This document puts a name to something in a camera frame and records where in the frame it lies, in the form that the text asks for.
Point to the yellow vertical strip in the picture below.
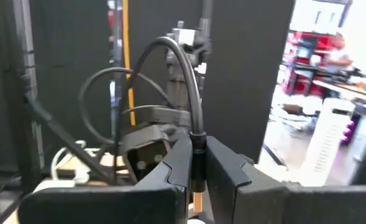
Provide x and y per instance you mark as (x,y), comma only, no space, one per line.
(126,46)

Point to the wooden workbench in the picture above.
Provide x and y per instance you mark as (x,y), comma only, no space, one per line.
(341,88)

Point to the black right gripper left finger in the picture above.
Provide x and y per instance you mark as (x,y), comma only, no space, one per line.
(158,199)

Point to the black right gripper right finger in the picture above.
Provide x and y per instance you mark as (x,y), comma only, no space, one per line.
(263,202)

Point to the silver frame post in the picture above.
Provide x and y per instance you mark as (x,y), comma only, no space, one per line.
(27,46)

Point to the grey vertical pole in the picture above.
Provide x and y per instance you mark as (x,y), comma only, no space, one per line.
(117,46)

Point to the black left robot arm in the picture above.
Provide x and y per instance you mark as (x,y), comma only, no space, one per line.
(176,81)

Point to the black diagonal strut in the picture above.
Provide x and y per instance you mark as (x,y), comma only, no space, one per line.
(64,133)

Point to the white power strip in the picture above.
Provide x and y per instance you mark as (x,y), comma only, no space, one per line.
(55,183)

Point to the red storage shelf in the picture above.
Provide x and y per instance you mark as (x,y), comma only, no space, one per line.
(300,84)

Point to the person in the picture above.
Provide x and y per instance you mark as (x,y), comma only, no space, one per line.
(338,59)

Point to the white perforated panel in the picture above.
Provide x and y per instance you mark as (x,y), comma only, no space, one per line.
(325,146)

